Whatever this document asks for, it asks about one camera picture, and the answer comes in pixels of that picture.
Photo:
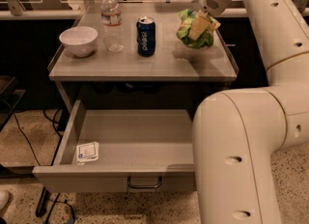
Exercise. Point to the clear plastic water bottle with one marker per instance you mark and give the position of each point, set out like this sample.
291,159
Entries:
112,25

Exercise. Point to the black drawer handle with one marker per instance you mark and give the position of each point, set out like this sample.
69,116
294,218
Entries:
144,182

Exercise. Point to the grey metal cabinet table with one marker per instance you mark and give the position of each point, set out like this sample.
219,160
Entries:
171,62

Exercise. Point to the green rice chip bag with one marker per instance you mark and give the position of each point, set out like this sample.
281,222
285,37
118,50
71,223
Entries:
205,40

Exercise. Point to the blue pepsi can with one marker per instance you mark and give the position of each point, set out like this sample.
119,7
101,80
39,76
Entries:
145,36

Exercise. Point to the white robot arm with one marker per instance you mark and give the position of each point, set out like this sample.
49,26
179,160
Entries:
235,132

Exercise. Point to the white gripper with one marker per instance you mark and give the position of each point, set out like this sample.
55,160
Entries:
212,5

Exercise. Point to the white ceramic bowl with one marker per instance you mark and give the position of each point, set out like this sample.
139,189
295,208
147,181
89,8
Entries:
80,41

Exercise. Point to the dark side table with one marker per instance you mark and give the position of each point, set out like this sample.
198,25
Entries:
10,96

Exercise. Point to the open grey top drawer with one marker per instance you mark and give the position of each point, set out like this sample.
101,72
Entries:
131,143

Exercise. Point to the white paper tag card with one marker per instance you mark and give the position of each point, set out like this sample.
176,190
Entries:
87,152

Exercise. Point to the white shoe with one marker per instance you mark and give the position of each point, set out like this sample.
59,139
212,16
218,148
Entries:
5,197

